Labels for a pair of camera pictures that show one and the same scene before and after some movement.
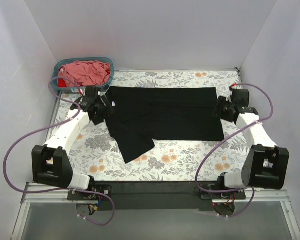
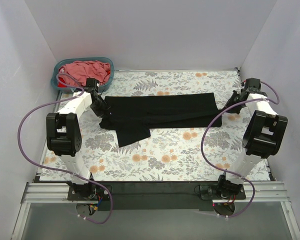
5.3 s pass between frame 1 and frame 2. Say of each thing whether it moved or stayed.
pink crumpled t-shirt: stayed
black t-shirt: moved
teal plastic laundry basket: stayed
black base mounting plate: stayed
